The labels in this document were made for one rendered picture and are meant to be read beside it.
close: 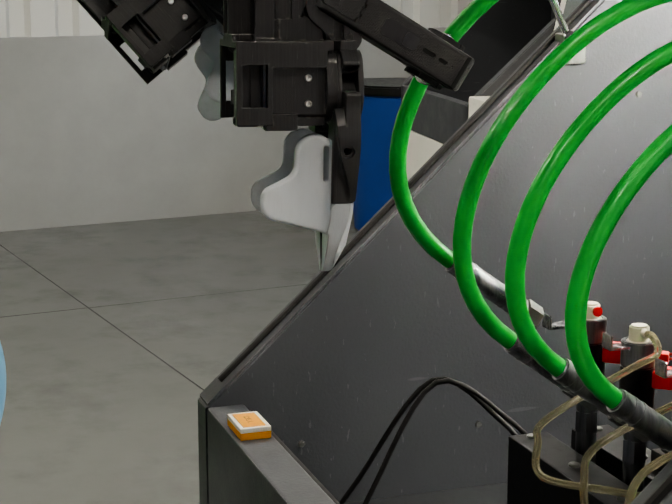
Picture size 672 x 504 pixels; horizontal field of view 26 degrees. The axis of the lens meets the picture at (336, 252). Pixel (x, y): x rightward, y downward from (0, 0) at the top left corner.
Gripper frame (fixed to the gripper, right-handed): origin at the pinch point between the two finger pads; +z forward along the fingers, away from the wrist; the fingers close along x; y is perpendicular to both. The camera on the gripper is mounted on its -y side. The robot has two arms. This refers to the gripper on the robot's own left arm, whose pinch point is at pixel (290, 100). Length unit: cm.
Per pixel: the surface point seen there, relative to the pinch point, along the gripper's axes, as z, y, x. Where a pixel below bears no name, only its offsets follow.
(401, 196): 11.5, -1.4, 1.0
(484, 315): 22.1, 1.2, 6.2
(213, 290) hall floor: 18, -35, -510
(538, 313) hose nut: 26.5, -4.5, -3.2
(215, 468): 21.1, 23.0, -32.7
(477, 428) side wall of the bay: 38, -1, -40
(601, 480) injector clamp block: 39.4, 1.5, -0.2
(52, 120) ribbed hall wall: -101, -46, -654
